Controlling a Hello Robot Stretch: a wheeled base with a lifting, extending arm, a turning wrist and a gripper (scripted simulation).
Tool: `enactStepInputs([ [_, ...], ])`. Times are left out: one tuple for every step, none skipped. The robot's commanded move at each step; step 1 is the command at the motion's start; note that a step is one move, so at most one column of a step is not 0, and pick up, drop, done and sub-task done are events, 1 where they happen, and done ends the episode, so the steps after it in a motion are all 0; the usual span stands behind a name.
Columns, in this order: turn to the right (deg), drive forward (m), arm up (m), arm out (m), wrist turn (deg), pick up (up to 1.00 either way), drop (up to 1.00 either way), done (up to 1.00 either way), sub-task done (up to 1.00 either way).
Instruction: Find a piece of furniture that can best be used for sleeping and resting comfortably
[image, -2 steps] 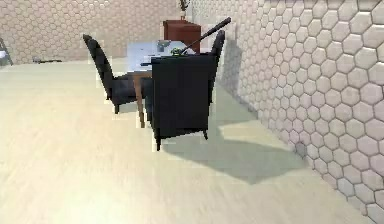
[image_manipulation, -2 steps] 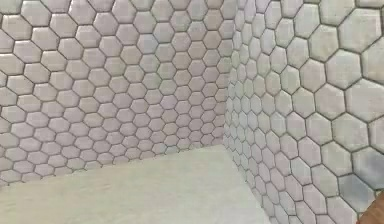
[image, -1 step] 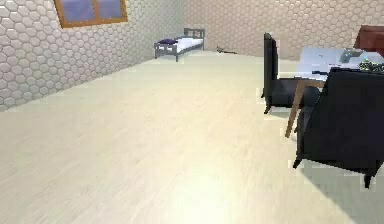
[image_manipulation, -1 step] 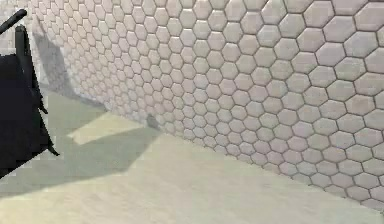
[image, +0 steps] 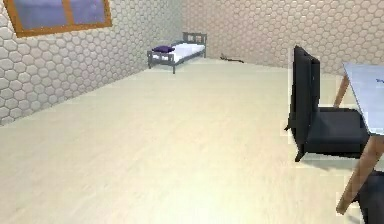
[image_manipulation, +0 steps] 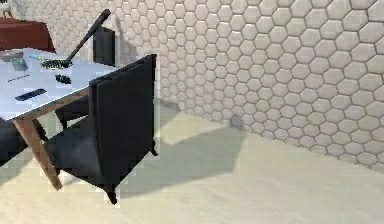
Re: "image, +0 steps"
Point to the purple pillow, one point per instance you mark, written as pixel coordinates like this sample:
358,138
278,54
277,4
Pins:
163,49

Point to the wooden framed window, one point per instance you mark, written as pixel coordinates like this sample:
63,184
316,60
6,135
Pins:
60,15

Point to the black upholstered chair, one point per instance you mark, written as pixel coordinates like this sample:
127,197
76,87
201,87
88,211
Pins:
373,200
330,130

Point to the grey framed bed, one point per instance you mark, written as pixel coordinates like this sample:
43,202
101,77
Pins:
186,50

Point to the dark thin object on floor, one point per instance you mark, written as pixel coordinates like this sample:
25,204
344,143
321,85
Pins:
231,59

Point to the pale table with wooden legs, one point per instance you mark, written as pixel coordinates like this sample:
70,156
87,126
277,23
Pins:
366,96

